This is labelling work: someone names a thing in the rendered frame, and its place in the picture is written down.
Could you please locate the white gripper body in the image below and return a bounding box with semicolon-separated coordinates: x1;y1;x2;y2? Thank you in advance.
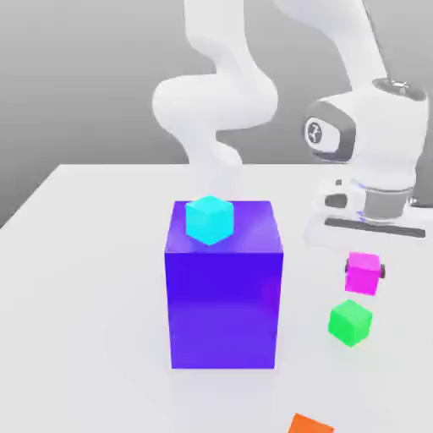
302;206;433;254

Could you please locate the small magenta cube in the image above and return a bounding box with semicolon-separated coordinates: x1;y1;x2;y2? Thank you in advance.
344;250;381;298

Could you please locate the small green cube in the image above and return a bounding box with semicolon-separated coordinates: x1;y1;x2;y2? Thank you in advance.
327;299;374;348

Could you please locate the small cyan cube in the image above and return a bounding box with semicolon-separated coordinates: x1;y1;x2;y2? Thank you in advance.
184;195;235;247

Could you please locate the small orange cube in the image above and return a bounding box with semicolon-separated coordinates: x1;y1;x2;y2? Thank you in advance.
287;412;336;433

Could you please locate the large blue box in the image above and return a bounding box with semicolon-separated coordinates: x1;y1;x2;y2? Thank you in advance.
163;200;284;370

